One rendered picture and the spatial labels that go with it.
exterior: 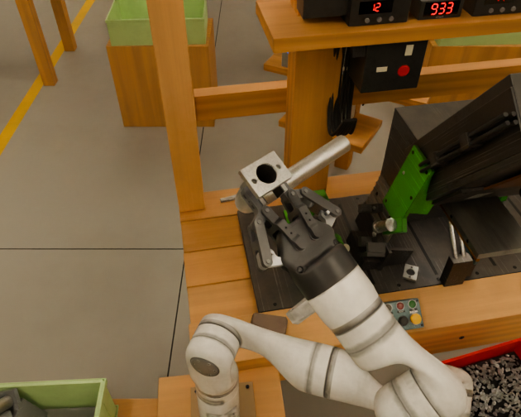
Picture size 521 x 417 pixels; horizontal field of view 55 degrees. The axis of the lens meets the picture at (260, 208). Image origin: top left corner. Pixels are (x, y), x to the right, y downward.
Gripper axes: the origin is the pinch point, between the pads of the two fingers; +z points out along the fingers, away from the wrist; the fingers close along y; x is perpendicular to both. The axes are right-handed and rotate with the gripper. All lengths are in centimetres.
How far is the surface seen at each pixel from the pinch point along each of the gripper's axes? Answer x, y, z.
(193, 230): 103, -29, 15
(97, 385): 81, 23, -8
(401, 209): 55, -64, -18
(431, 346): 70, -55, -55
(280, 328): 73, -21, -24
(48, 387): 84, 32, -1
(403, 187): 53, -68, -13
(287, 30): 39, -56, 37
